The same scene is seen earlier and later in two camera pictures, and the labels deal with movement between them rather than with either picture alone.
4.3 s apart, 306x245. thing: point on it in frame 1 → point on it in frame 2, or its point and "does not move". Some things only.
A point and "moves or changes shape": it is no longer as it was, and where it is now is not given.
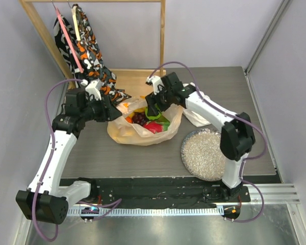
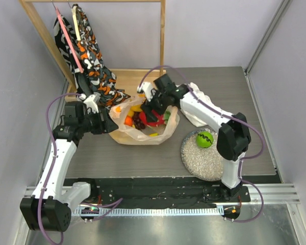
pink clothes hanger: (69, 40) does not move
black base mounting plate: (158, 193) does not move
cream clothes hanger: (73, 11) does not move
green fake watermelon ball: (153, 117) moves or changes shape
